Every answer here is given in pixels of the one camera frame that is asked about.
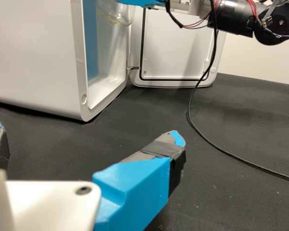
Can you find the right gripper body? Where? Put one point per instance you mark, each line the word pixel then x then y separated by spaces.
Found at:
pixel 195 6

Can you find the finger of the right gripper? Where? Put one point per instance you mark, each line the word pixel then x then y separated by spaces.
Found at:
pixel 139 3

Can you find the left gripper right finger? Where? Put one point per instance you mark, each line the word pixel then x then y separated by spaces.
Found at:
pixel 137 183

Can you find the clear flask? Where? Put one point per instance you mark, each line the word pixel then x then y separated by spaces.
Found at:
pixel 120 14

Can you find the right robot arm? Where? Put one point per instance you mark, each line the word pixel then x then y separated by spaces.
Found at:
pixel 238 19

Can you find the incubator door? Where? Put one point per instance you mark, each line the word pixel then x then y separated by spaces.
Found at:
pixel 173 53

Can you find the white incubator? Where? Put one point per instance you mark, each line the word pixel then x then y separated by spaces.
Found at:
pixel 36 53

